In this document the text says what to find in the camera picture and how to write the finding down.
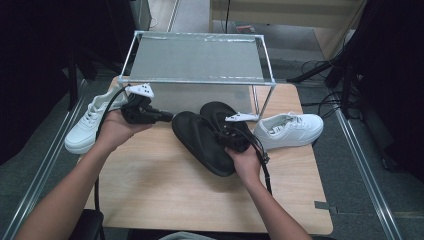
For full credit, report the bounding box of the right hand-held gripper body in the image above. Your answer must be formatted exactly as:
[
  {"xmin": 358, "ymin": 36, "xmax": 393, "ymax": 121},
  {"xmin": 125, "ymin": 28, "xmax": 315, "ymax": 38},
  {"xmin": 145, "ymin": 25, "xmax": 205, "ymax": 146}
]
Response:
[{"xmin": 217, "ymin": 112, "xmax": 260, "ymax": 154}]

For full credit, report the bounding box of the metal shoe rack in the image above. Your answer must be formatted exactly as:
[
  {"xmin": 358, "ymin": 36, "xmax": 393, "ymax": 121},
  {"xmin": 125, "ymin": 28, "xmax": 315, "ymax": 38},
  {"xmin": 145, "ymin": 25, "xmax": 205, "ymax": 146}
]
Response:
[{"xmin": 117, "ymin": 29, "xmax": 277, "ymax": 122}]

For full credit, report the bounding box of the wooden cabinet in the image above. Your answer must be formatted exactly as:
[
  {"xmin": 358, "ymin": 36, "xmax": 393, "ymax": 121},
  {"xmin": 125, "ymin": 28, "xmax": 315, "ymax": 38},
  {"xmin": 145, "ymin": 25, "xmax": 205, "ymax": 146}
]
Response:
[{"xmin": 209, "ymin": 0, "xmax": 368, "ymax": 61}]

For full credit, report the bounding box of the left hand-held gripper cable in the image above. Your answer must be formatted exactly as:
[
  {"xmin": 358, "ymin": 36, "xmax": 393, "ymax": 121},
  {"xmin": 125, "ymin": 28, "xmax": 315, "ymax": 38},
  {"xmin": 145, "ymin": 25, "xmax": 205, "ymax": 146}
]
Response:
[{"xmin": 94, "ymin": 84, "xmax": 132, "ymax": 212}]

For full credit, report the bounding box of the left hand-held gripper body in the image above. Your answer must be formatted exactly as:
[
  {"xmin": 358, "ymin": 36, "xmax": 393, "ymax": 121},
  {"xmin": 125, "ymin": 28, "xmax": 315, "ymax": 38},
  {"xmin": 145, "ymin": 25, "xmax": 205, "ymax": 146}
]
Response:
[{"xmin": 120, "ymin": 83, "xmax": 158, "ymax": 125}]

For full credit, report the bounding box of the small red floor item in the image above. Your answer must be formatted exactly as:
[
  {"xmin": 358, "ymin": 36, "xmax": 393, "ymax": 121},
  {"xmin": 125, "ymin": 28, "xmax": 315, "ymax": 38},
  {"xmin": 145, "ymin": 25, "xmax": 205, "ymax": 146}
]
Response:
[{"xmin": 234, "ymin": 23, "xmax": 257, "ymax": 34}]

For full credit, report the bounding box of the grey cabinet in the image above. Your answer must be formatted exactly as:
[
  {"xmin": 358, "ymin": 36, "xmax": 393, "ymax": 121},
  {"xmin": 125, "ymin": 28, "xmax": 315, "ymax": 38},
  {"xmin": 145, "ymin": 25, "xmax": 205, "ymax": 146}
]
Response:
[{"xmin": 129, "ymin": 0, "xmax": 153, "ymax": 32}]

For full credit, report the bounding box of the person's right hand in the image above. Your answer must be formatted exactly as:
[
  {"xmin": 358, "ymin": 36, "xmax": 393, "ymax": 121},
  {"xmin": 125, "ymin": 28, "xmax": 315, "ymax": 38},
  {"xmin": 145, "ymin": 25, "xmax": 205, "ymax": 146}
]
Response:
[{"xmin": 225, "ymin": 144, "xmax": 264, "ymax": 188}]

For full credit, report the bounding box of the black curtain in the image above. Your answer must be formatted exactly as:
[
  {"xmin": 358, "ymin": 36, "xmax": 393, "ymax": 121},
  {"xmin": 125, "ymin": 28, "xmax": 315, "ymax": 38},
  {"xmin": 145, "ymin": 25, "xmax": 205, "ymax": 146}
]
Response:
[
  {"xmin": 0, "ymin": 0, "xmax": 138, "ymax": 166},
  {"xmin": 343, "ymin": 0, "xmax": 424, "ymax": 183}
]

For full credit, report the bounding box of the thin black hanging cable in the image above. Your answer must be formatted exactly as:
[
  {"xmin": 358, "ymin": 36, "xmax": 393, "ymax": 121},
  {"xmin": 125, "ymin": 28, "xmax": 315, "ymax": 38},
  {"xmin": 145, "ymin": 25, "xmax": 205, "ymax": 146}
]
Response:
[{"xmin": 225, "ymin": 0, "xmax": 232, "ymax": 34}]

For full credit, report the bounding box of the black slipper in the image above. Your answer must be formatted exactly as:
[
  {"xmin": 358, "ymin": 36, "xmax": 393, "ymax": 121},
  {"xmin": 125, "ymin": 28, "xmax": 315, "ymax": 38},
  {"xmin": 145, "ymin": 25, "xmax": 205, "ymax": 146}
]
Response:
[
  {"xmin": 199, "ymin": 100, "xmax": 251, "ymax": 148},
  {"xmin": 171, "ymin": 110, "xmax": 236, "ymax": 178}
]

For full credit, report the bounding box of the white sneaker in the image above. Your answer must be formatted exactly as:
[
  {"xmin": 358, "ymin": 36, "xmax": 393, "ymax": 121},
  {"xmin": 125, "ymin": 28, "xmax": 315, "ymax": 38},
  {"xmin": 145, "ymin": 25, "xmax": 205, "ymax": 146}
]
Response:
[
  {"xmin": 253, "ymin": 111, "xmax": 325, "ymax": 151},
  {"xmin": 64, "ymin": 85, "xmax": 129, "ymax": 155}
]

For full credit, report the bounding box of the person's grey clothing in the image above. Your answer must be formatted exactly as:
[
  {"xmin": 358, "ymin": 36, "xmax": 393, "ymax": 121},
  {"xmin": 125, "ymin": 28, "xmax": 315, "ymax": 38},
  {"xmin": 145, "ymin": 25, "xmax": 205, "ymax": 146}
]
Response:
[{"xmin": 159, "ymin": 232, "xmax": 224, "ymax": 240}]

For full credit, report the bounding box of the metal floor rail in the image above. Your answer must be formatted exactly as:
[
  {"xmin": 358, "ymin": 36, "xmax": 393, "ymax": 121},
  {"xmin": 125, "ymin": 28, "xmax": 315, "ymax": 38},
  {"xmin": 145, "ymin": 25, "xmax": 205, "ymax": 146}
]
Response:
[
  {"xmin": 166, "ymin": 0, "xmax": 181, "ymax": 33},
  {"xmin": 0, "ymin": 79, "xmax": 88, "ymax": 240},
  {"xmin": 334, "ymin": 108, "xmax": 404, "ymax": 240}
]

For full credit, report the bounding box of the black tripod stand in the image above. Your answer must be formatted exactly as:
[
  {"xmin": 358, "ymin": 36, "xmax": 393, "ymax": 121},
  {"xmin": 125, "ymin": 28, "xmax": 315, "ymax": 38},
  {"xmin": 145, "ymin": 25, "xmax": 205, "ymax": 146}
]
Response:
[{"xmin": 286, "ymin": 49, "xmax": 359, "ymax": 119}]

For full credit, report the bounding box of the grey tape piece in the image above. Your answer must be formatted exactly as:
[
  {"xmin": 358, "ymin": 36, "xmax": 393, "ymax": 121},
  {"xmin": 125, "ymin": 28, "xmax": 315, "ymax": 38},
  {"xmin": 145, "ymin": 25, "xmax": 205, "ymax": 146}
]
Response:
[{"xmin": 314, "ymin": 201, "xmax": 338, "ymax": 214}]

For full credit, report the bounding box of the person's left hand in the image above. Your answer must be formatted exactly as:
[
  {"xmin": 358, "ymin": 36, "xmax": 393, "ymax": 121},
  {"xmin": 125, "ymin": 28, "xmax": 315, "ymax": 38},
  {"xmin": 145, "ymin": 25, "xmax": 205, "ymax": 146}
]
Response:
[{"xmin": 95, "ymin": 109, "xmax": 153, "ymax": 153}]

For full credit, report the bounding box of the black floor cable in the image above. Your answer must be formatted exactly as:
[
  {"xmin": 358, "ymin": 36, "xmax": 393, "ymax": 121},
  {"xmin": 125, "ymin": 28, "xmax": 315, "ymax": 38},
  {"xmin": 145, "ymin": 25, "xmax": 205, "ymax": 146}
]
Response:
[{"xmin": 300, "ymin": 59, "xmax": 344, "ymax": 121}]

